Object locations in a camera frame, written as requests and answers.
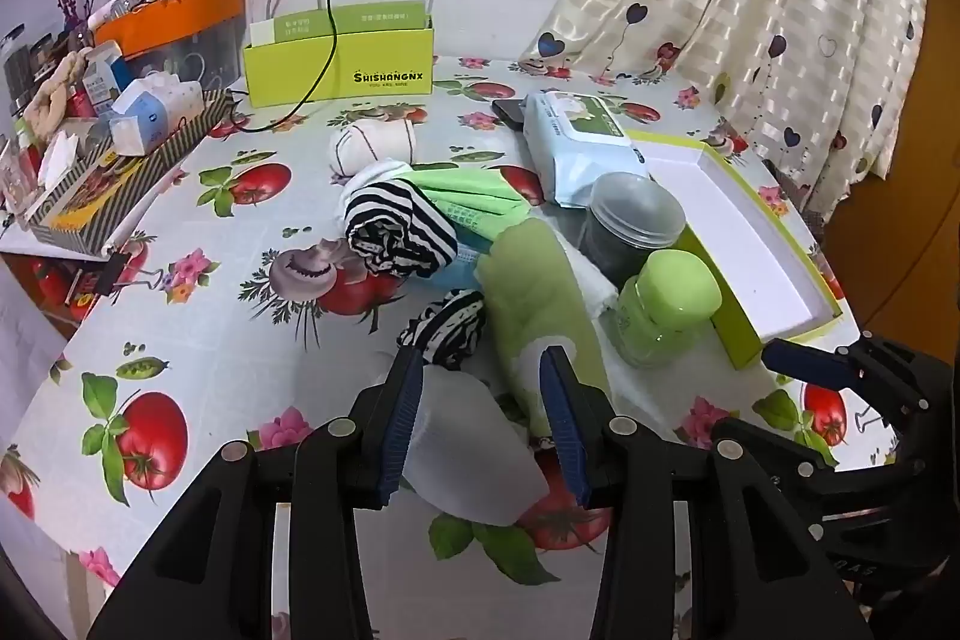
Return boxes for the black binder clip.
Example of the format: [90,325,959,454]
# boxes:
[103,248,190,298]

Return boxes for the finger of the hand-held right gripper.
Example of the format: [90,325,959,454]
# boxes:
[762,332,935,420]

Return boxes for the large striped sock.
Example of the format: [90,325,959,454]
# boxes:
[343,179,458,281]

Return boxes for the green cloth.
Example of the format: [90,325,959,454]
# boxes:
[409,167,531,238]

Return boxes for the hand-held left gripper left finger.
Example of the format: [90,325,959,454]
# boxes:
[86,346,427,640]

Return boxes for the heart print curtain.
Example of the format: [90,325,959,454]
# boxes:
[519,0,932,230]

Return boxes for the shallow green and white box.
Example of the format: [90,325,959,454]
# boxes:
[626,130,845,372]

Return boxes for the wooden wardrobe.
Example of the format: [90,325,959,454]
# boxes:
[846,0,952,345]

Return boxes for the lime green cardboard box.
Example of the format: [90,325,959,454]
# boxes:
[241,5,436,109]

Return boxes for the white sock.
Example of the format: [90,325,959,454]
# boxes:
[339,158,415,221]

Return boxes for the light green sock with bird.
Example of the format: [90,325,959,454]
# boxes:
[476,218,614,432]

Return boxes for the vegetable print tablecloth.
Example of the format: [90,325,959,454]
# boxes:
[0,53,852,640]

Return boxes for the beige braided plush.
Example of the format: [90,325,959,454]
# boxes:
[21,50,89,125]

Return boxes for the small striped sock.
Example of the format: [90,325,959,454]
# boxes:
[397,289,488,372]

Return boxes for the black phone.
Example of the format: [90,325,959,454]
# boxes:
[491,98,530,131]

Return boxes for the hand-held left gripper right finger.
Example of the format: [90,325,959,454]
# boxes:
[540,344,875,640]

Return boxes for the blue and white tissue pack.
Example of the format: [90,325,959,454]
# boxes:
[111,74,205,155]

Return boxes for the wet wipes pack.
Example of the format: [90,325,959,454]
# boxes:
[521,90,650,208]

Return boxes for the green lidded bottle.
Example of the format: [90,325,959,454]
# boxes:
[615,250,723,369]

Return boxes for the blue face mask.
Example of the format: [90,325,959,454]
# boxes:
[442,237,497,290]

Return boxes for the small carton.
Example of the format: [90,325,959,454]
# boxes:
[81,46,125,118]

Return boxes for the orange box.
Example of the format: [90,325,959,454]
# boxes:
[92,0,247,61]

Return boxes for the striped cardboard tray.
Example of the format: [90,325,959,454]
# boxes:
[25,89,235,253]

